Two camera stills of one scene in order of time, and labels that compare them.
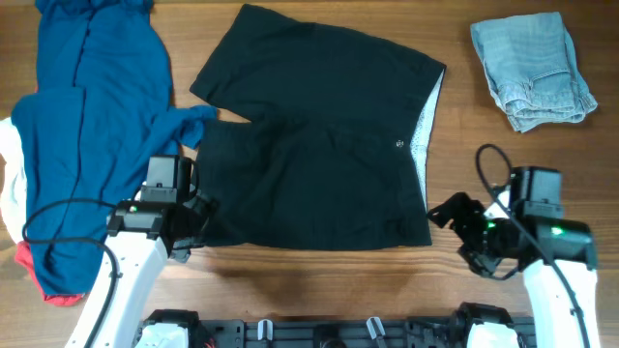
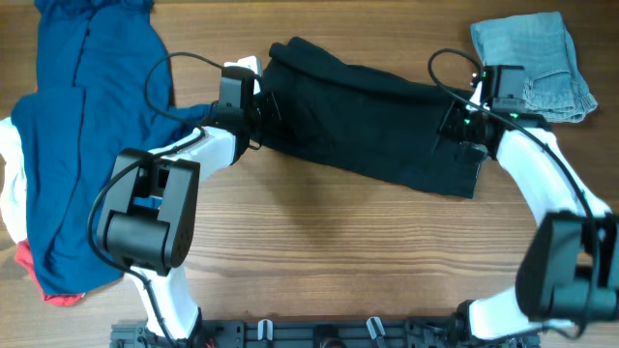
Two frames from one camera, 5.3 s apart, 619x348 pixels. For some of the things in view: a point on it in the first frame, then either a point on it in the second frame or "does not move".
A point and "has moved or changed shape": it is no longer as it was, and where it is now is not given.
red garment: [24, 255] does not move
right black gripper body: [464, 222] → [452, 122]
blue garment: [103, 106] does not move
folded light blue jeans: [533, 70] does not move
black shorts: [330, 158] has moved or changed shape
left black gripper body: [194, 224] → [267, 107]
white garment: [14, 205] does not move
